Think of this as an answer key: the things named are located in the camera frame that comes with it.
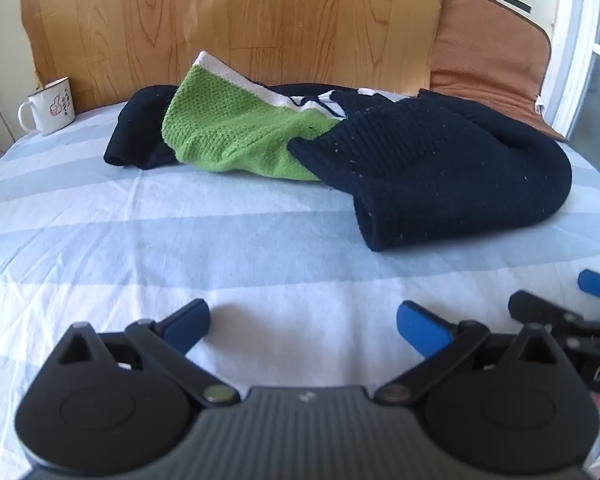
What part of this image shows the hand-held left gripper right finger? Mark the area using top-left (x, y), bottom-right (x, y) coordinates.
top-left (374, 300), bottom-right (569, 407)

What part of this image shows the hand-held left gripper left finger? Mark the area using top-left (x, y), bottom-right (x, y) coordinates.
top-left (50, 298), bottom-right (242, 407)

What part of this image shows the navy green white knitted sweater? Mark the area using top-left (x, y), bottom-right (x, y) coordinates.
top-left (103, 51), bottom-right (573, 253)

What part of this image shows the blue white striped bedsheet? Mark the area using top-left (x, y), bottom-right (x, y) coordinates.
top-left (0, 91), bottom-right (600, 480)

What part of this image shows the brown cushion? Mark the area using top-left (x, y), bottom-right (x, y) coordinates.
top-left (419, 0), bottom-right (567, 142)

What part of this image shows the white enamel mug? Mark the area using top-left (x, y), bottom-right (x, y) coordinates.
top-left (18, 77), bottom-right (76, 136)

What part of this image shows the wooden headboard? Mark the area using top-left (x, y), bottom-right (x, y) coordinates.
top-left (19, 0), bottom-right (447, 115)

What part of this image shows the white window frame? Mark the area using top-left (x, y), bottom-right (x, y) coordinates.
top-left (549, 0), bottom-right (600, 142)

